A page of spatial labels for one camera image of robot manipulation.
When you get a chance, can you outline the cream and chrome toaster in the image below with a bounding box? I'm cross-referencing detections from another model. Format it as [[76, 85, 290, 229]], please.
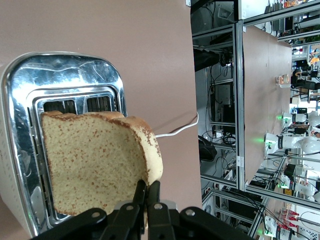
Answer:
[[0, 51, 128, 238]]

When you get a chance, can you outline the brown bread slice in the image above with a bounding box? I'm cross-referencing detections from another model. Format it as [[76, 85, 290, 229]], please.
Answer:
[[40, 111, 164, 216]]

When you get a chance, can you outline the aluminium frame post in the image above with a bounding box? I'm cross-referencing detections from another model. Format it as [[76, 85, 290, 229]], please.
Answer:
[[234, 19, 248, 191]]

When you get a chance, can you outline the white electrical box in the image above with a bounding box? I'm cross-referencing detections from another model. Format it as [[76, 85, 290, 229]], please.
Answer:
[[214, 84, 231, 104]]

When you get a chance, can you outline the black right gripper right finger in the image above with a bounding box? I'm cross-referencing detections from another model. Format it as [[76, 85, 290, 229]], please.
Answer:
[[146, 179, 254, 240]]

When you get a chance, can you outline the black bag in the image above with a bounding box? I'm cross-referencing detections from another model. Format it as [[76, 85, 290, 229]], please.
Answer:
[[198, 136, 218, 162]]

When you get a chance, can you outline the white toaster power cable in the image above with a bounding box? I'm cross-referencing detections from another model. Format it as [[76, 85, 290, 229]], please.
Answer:
[[152, 111, 200, 139]]

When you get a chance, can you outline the black cloth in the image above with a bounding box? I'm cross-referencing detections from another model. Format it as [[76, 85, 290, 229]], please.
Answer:
[[193, 48, 226, 72]]

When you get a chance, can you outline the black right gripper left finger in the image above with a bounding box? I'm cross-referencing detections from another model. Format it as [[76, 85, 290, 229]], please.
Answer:
[[29, 179, 148, 240]]

